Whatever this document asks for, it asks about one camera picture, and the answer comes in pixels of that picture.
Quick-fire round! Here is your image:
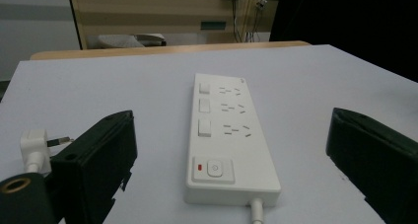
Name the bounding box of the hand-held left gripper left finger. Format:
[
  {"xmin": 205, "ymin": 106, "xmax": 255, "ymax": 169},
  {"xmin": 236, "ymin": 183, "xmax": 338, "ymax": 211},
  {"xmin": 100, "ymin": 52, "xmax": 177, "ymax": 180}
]
[{"xmin": 48, "ymin": 110, "xmax": 138, "ymax": 224}]

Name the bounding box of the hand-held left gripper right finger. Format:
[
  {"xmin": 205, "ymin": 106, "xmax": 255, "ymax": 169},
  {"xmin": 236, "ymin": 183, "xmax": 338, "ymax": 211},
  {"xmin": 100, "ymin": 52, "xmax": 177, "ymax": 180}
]
[{"xmin": 325, "ymin": 107, "xmax": 418, "ymax": 224}]

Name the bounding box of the white power plug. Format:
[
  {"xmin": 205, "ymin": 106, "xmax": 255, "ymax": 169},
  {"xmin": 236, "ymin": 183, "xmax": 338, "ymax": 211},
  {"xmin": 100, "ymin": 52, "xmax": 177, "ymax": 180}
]
[{"xmin": 19, "ymin": 128, "xmax": 75, "ymax": 175}]

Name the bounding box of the white power strip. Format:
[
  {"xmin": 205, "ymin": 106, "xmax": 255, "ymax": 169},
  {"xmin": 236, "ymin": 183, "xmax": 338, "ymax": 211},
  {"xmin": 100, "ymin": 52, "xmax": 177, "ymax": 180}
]
[{"xmin": 183, "ymin": 72, "xmax": 282, "ymax": 208}]

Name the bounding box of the grey office chair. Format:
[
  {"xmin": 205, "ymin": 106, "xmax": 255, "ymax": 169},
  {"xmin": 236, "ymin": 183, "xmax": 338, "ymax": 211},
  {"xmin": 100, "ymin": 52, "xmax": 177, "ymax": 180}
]
[{"xmin": 87, "ymin": 33, "xmax": 168, "ymax": 50}]

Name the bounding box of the black curtain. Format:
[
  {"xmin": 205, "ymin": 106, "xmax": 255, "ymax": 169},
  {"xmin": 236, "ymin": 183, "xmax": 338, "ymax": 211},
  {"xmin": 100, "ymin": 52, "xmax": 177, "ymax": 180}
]
[{"xmin": 269, "ymin": 0, "xmax": 418, "ymax": 84}]

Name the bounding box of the white power strip cable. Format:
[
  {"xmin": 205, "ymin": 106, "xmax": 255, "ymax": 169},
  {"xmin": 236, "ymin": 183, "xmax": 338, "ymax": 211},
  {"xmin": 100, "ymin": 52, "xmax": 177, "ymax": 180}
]
[{"xmin": 248, "ymin": 197, "xmax": 266, "ymax": 224}]

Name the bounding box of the wall socket with cables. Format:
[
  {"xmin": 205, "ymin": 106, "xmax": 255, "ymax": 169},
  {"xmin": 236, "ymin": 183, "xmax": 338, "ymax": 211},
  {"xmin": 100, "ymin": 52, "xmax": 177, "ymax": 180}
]
[{"xmin": 219, "ymin": 0, "xmax": 269, "ymax": 43}]

